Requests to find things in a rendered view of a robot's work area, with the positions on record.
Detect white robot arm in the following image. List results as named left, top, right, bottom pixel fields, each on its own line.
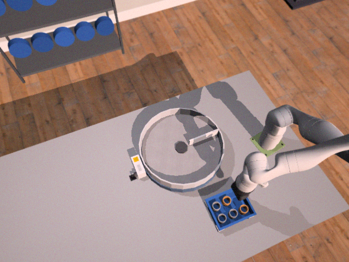
left=239, top=105, right=349, bottom=188

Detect blue crate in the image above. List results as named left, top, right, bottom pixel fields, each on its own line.
left=204, top=189, right=255, bottom=232

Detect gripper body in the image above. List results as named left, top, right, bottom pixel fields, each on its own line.
left=231, top=174, right=268, bottom=201

